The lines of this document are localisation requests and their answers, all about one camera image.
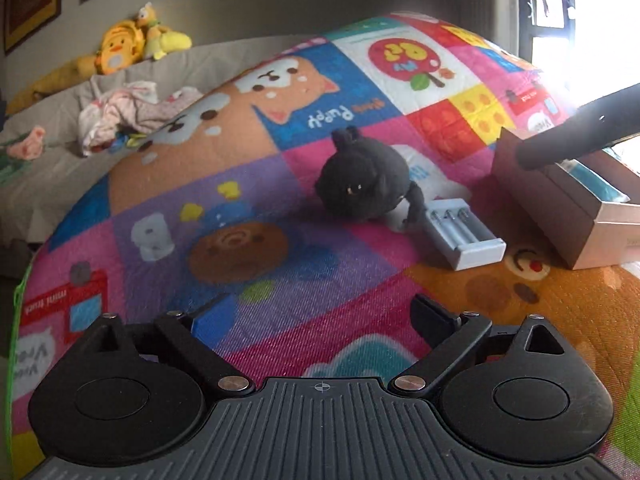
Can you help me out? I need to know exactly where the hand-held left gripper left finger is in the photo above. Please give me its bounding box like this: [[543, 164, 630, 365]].
[[75, 292, 256, 396]]

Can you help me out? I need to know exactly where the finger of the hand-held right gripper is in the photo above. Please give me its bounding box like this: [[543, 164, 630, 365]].
[[516, 82, 640, 171]]

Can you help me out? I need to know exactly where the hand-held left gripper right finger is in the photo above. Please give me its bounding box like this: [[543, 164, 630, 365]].
[[391, 295, 568, 398]]

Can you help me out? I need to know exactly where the light blue tissue packet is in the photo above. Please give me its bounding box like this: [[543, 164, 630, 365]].
[[560, 159, 632, 203]]

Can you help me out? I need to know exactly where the white battery charger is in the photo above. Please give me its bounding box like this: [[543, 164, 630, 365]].
[[422, 199, 507, 272]]

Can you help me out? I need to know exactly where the pink cardboard box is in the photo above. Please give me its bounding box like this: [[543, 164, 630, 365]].
[[491, 127, 640, 271]]

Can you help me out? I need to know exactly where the white tissue packet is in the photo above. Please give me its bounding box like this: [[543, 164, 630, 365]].
[[392, 142, 473, 206]]

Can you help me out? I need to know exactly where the black plush toy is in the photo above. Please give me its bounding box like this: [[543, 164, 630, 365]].
[[314, 125, 428, 228]]

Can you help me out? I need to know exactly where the colourful cartoon play mat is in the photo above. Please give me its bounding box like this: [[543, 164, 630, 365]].
[[10, 12, 640, 480]]

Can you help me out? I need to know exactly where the black framed window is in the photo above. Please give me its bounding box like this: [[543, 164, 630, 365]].
[[520, 0, 640, 91]]

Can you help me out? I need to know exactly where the grey bed sheet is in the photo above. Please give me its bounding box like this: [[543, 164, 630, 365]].
[[0, 35, 326, 261]]

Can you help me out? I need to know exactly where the floral clothes pile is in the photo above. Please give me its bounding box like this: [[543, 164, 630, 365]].
[[79, 80, 203, 156]]

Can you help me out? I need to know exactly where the pink plush toy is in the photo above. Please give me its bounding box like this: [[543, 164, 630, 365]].
[[7, 126, 47, 161]]

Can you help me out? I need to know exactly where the yellow banana duck plush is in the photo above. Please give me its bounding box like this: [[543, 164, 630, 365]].
[[137, 1, 193, 61]]

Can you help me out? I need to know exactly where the yellow duck plush backpack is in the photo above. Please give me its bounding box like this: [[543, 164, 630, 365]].
[[95, 20, 146, 76]]

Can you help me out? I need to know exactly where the yellow pillow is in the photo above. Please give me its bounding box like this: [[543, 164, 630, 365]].
[[7, 55, 101, 113]]

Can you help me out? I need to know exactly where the tall framed wall picture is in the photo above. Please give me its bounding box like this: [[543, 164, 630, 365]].
[[4, 0, 63, 53]]

